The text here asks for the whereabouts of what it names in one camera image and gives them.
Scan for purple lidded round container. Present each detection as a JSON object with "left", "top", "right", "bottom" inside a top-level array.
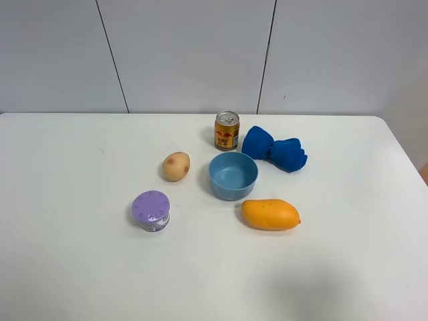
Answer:
[{"left": 131, "top": 191, "right": 171, "bottom": 232}]

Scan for blue rolled cloth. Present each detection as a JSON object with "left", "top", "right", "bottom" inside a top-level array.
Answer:
[{"left": 241, "top": 126, "right": 308, "bottom": 173}]

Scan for gold energy drink can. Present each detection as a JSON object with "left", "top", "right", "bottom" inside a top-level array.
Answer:
[{"left": 214, "top": 111, "right": 240, "bottom": 151}]

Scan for blue plastic bowl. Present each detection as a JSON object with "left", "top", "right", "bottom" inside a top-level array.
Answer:
[{"left": 208, "top": 152, "right": 259, "bottom": 201}]

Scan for beige potato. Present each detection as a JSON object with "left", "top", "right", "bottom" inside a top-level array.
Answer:
[{"left": 162, "top": 152, "right": 191, "bottom": 182}]

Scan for yellow mango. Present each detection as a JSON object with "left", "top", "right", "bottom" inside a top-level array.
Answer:
[{"left": 241, "top": 199, "right": 301, "bottom": 231}]

